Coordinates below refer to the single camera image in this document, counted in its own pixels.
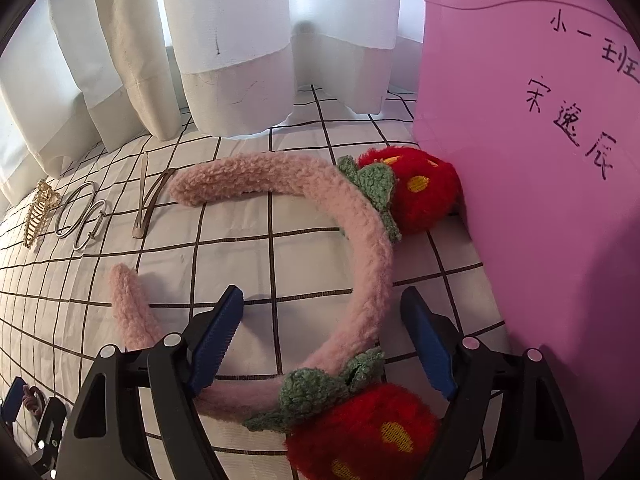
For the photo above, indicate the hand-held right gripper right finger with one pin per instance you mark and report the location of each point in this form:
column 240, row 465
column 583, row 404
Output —
column 430, row 345

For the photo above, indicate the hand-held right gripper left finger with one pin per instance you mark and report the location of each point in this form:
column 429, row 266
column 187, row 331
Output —
column 220, row 345

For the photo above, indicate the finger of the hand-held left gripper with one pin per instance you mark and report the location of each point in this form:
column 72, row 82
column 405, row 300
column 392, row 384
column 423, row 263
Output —
column 50, row 427
column 12, row 402

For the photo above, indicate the pink strawberry headband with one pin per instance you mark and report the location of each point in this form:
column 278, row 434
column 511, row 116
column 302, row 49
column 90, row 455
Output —
column 360, row 240

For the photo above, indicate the brown hair clip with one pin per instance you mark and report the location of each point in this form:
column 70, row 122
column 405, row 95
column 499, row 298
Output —
column 137, row 227

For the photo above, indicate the small silver bangle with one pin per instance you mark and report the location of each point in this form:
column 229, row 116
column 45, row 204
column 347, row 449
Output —
column 79, row 244

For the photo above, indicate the large silver bangle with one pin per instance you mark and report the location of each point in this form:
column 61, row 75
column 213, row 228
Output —
column 58, row 230

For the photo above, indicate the pink plastic bin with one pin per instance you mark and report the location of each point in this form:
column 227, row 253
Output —
column 525, row 185

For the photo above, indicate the pearl hair claw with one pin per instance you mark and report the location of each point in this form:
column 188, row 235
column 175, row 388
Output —
column 42, row 200

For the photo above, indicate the black white checkered tablecloth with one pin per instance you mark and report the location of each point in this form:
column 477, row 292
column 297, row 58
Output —
column 300, row 260

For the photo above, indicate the white curtain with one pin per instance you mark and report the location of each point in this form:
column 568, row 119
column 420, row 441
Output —
column 225, row 35

